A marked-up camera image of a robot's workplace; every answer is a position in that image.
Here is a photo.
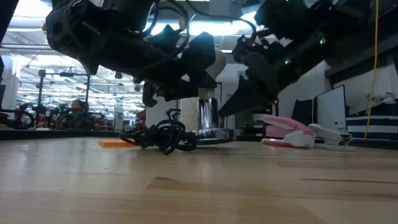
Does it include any chrome lamp socket base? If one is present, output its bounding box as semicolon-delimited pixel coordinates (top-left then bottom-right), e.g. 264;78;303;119
192;96;234;146

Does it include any white crumpled bag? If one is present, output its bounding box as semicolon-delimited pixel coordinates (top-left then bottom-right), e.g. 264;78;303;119
363;89;398;106

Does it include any red cabinet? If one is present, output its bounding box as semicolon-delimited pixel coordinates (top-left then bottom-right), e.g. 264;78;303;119
136;108;147;131

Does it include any black background gantry frame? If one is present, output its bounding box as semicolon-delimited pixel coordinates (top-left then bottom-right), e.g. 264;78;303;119
36;68;91;130

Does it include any white stapler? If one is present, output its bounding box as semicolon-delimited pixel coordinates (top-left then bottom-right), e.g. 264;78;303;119
307;123;355;152

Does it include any black lamp power cord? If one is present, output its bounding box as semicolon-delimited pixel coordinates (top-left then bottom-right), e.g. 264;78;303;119
119;108;199;156

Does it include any long ceiling light strip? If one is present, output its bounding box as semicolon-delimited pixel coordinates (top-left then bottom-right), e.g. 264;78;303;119
0;44;52;52

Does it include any white flat panel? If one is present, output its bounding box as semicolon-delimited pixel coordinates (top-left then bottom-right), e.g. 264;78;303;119
314;84;348;132

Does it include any pink stapler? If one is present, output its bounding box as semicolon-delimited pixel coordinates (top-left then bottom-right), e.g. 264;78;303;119
261;114;317;149

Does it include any yellow cable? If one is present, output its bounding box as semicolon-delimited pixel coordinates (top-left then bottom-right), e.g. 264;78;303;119
363;0;379;140

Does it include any black chair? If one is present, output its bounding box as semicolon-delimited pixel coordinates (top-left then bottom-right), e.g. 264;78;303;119
290;98;315;127

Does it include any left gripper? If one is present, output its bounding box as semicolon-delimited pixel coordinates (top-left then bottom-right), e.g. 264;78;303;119
93;24;217;108

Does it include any blue white striped cloth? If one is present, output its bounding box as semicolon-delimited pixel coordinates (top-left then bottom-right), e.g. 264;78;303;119
346;114;398;141

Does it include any orange sticky note pad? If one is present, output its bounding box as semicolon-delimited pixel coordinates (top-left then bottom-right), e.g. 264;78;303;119
98;139;137;148

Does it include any person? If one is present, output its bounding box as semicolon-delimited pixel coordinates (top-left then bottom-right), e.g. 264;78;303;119
60;98;91;130

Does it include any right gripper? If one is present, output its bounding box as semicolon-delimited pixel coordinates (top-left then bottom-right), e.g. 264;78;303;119
219;35;327;116

